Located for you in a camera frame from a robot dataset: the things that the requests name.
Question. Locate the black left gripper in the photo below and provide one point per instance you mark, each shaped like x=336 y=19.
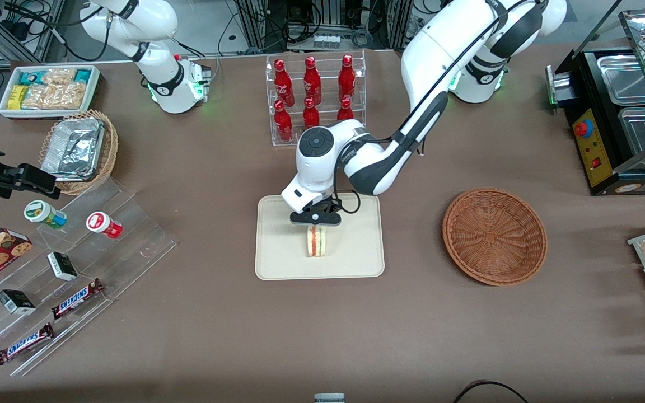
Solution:
x=322 y=207

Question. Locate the triangular sandwich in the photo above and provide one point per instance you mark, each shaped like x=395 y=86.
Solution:
x=317 y=242

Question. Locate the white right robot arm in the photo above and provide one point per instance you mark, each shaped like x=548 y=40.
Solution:
x=168 y=84

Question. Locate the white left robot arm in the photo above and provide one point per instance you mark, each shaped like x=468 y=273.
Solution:
x=440 y=50

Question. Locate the cream rectangular tray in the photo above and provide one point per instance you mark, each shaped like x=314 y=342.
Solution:
x=289 y=252

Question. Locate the light brown wicker basket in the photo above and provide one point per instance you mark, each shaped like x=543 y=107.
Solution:
x=110 y=151

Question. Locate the round brown wicker basket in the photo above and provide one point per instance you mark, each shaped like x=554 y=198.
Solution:
x=493 y=238

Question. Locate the green lid snack cup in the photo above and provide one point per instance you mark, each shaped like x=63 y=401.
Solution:
x=40 y=211

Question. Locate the aluminium foil container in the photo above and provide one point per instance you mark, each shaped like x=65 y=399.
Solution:
x=73 y=148

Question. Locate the white plastic snack bin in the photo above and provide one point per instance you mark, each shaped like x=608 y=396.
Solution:
x=48 y=113

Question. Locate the red lid snack cup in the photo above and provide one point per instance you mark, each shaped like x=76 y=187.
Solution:
x=101 y=223

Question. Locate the clear rice cracker packet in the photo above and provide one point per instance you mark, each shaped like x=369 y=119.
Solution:
x=70 y=96
x=40 y=97
x=59 y=76

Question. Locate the small black box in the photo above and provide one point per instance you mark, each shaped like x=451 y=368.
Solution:
x=15 y=302
x=62 y=267

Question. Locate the yellow snack packet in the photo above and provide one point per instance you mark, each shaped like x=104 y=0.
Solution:
x=18 y=97

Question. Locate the red cola bottle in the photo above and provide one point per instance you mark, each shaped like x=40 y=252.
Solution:
x=346 y=79
x=283 y=124
x=283 y=84
x=345 y=111
x=311 y=115
x=312 y=83

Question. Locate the clear acrylic stepped stand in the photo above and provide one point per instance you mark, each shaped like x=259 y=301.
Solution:
x=132 y=235

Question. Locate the teal snack packet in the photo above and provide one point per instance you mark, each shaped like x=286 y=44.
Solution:
x=83 y=75
x=29 y=76

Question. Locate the Snickers chocolate bar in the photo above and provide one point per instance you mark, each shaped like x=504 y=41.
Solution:
x=76 y=298
x=24 y=343

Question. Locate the clear acrylic bottle rack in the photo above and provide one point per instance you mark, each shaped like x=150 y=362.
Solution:
x=325 y=67

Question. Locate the white power strip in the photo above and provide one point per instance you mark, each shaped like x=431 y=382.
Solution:
x=326 y=41

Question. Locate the small grey device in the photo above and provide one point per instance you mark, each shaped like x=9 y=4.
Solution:
x=329 y=398

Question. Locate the red round knob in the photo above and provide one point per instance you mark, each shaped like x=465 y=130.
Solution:
x=583 y=129

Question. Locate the black food warmer appliance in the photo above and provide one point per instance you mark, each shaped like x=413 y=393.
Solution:
x=608 y=145

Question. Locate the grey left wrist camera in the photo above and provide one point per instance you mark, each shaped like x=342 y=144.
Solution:
x=322 y=219

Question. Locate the aluminium frame rack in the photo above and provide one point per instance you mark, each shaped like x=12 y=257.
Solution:
x=331 y=11

